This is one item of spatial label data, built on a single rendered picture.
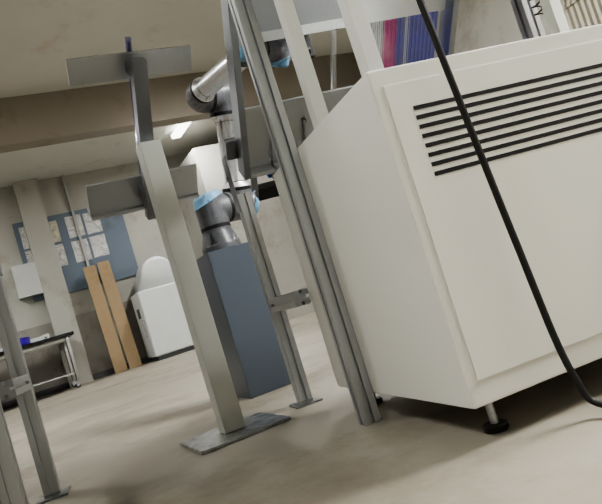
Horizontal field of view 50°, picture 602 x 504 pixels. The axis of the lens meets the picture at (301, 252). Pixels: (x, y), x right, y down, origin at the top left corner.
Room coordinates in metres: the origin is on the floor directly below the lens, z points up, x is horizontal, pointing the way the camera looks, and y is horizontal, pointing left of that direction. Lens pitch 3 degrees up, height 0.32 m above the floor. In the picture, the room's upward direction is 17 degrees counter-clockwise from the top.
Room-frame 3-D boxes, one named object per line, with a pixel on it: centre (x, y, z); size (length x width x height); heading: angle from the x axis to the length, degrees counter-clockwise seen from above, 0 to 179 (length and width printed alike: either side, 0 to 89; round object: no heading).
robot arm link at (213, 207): (2.46, 0.28, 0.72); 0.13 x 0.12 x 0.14; 130
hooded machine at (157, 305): (8.71, 2.02, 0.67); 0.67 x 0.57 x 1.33; 116
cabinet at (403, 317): (1.43, -0.42, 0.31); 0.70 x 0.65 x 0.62; 108
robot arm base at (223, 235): (2.45, 0.28, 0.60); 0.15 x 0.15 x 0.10
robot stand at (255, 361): (2.45, 0.28, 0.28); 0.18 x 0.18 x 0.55; 26
